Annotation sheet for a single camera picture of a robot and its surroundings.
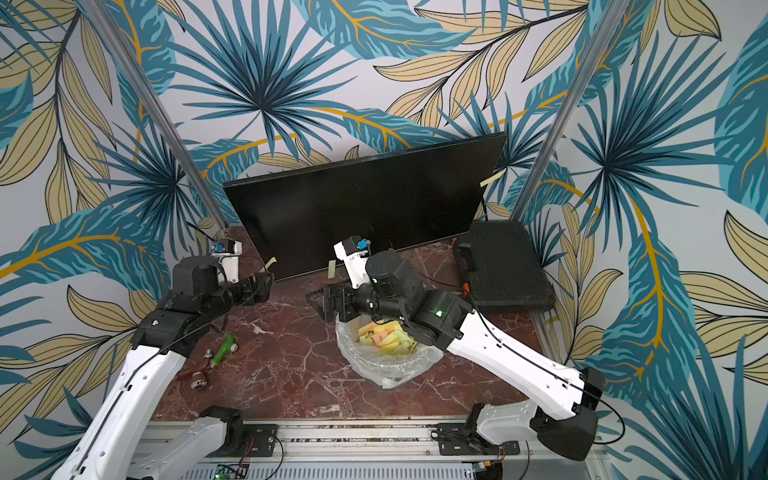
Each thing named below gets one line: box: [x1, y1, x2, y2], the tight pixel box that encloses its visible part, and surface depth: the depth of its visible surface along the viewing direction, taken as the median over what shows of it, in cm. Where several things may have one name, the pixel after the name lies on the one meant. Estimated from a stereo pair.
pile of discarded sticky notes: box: [358, 320, 418, 355], surface depth 86 cm
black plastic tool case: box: [453, 220, 556, 313], surface depth 103 cm
